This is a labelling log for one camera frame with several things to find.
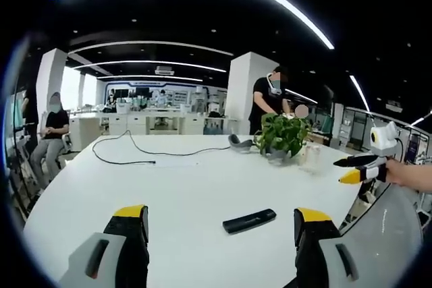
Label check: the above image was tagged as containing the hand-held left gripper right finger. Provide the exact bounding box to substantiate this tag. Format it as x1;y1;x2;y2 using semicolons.
281;207;368;288

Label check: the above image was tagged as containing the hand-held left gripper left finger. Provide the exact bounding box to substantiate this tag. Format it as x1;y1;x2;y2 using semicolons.
57;204;151;288

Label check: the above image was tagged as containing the black remote control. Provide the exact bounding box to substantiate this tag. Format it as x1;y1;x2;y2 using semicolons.
222;208;277;235

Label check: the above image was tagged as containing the person's right hand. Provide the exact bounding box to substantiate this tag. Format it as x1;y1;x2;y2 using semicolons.
384;159;427;192

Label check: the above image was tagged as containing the clear plastic cup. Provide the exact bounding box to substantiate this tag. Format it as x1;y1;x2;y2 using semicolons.
302;143;322;169

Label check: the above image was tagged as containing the grey mesh office chair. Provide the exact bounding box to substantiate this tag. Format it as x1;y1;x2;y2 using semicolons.
339;183;425;288

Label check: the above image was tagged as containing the green potted plant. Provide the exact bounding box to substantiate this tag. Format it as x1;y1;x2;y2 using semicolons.
253;111;313;165

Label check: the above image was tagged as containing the grey neck-worn device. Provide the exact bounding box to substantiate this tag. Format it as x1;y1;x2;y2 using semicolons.
227;134;254;154

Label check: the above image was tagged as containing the white cabinet counter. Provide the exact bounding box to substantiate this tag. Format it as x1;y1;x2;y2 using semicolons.
69;107;237;152

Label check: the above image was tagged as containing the black cable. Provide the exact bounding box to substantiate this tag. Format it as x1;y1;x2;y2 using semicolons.
91;129;232;165

